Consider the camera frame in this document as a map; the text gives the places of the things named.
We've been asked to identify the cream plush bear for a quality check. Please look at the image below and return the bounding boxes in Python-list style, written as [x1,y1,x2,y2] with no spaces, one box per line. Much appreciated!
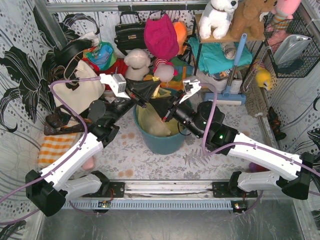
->
[124,48,151,81]

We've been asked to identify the teal trash bin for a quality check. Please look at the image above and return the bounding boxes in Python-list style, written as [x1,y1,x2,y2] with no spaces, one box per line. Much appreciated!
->
[132,87,193,156]

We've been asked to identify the pink plush toy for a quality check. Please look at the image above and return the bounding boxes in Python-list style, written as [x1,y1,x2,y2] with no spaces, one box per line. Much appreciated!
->
[270,0,301,29]

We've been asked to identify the teal folded cloth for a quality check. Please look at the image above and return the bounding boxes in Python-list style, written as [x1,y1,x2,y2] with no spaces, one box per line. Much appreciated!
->
[188,37,253,75]

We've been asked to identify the magenta fabric bag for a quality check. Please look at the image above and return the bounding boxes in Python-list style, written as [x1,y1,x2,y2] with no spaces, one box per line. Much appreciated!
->
[143,13,179,61]

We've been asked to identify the brown leather bag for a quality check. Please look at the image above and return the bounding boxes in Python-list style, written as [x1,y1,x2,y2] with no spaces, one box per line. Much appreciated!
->
[44,105,93,136]

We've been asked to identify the white plush dog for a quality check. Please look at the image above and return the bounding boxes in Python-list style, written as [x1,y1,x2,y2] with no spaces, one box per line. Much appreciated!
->
[198,0,239,40]

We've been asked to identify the black wire basket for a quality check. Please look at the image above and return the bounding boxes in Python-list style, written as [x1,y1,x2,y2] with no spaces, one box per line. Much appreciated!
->
[264,12,320,78]

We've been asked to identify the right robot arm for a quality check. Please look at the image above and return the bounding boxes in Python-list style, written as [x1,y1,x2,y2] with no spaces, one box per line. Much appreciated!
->
[149,90,318,200]

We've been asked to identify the rainbow striped cloth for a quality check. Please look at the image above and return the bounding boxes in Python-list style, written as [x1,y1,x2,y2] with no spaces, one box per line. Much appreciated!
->
[143,57,194,90]

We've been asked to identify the pink cylindrical plush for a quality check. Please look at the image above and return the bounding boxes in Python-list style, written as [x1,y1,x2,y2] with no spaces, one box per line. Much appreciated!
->
[81,156,95,171]

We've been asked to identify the orange plush toy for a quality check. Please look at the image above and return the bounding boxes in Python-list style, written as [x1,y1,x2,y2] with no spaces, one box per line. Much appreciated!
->
[173,21,188,55]

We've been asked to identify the black leather handbag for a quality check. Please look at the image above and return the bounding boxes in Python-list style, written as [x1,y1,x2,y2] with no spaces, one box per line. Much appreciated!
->
[114,11,147,56]

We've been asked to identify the red garment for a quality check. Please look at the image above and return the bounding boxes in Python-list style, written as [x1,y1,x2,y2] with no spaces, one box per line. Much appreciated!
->
[104,58,128,77]

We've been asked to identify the orange checkered cloth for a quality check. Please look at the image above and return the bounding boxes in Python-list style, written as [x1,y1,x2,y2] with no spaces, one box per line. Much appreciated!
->
[37,133,82,169]

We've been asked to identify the yellow trash bag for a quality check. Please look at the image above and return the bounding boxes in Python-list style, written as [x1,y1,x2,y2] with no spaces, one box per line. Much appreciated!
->
[133,74,179,137]

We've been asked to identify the silver foil pouch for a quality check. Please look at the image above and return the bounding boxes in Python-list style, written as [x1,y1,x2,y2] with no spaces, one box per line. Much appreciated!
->
[273,34,313,65]

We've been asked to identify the cream canvas tote bag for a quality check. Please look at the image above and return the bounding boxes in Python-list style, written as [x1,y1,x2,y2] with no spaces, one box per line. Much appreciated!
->
[53,60,105,115]

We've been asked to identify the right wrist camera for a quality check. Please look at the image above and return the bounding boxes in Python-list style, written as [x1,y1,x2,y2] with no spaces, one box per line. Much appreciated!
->
[179,75,201,104]

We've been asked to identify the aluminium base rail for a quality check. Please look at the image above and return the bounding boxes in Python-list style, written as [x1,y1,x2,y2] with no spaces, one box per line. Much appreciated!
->
[62,178,307,201]

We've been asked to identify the white pink plush doll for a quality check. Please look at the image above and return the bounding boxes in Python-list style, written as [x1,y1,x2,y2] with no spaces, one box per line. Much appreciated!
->
[153,58,178,83]

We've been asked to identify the blue floor sweeper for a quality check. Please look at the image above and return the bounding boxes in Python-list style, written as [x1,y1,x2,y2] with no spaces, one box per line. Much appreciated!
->
[204,33,248,106]

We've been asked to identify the colourful printed bag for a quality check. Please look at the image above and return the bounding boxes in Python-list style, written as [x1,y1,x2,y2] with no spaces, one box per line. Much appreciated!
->
[82,41,117,72]

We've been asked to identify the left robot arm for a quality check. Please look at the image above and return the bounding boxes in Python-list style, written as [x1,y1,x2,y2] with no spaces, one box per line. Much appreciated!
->
[25,74,161,217]

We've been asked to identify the purple orange sock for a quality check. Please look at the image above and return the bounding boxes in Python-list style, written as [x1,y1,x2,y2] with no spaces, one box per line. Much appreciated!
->
[249,162,268,173]

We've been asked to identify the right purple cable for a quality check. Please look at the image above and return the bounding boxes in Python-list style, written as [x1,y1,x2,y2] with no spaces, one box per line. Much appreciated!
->
[199,82,320,216]

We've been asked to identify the black metal shelf rack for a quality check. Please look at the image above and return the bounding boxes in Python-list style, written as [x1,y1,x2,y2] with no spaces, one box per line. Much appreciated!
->
[188,14,266,84]

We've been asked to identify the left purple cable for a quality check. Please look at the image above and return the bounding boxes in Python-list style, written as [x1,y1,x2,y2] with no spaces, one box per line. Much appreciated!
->
[0,76,103,226]

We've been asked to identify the purple cable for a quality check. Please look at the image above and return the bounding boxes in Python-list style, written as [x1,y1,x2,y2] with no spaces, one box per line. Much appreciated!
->
[199,82,320,216]
[0,76,103,226]

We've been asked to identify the brown teddy bear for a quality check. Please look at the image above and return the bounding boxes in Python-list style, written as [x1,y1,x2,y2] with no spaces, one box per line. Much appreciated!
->
[230,0,278,39]

